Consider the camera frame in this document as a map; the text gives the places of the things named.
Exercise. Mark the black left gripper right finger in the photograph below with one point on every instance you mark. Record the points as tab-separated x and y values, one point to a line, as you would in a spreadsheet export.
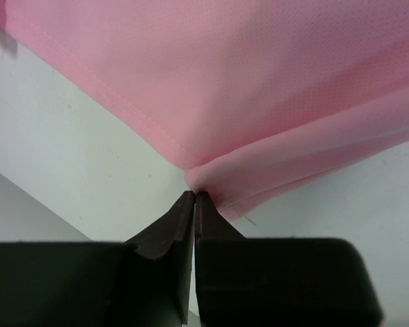
244	281

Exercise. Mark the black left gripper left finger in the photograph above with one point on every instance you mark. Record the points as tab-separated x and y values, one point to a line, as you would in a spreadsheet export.
144	281

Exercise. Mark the pink t shirt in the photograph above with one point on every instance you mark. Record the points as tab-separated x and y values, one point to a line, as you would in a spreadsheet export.
249	98

